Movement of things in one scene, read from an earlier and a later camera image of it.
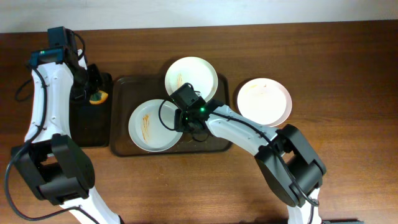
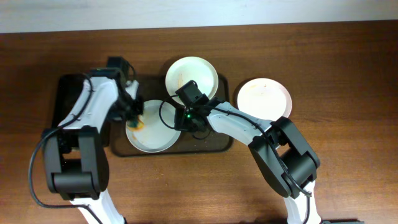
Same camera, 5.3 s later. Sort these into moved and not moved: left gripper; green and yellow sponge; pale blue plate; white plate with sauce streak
Moved: left gripper; green and yellow sponge
Not moved: pale blue plate; white plate with sauce streak
